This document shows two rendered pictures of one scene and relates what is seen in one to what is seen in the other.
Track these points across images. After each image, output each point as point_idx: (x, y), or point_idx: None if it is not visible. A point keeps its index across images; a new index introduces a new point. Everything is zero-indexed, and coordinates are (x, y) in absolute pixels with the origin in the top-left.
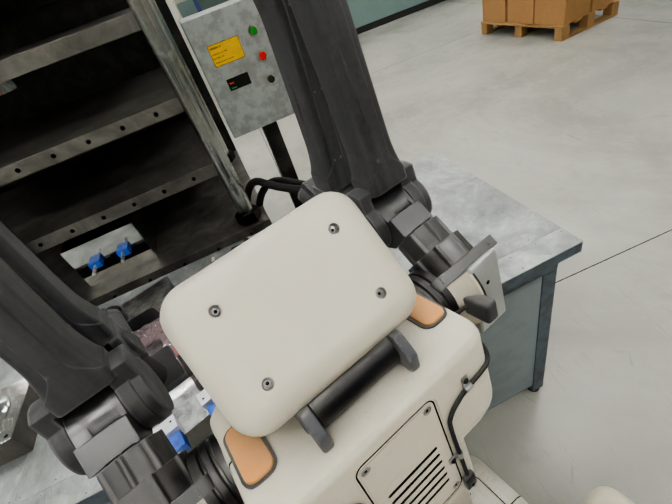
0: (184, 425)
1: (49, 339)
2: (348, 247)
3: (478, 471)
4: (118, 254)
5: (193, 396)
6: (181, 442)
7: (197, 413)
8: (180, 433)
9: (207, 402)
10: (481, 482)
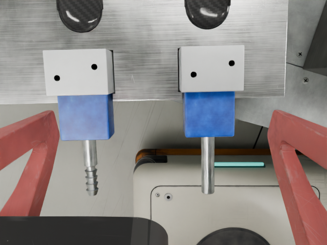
0: (118, 78)
1: None
2: None
3: (325, 190)
4: None
5: (166, 15)
6: (101, 131)
7: (157, 74)
8: (105, 106)
9: (197, 92)
10: (318, 197)
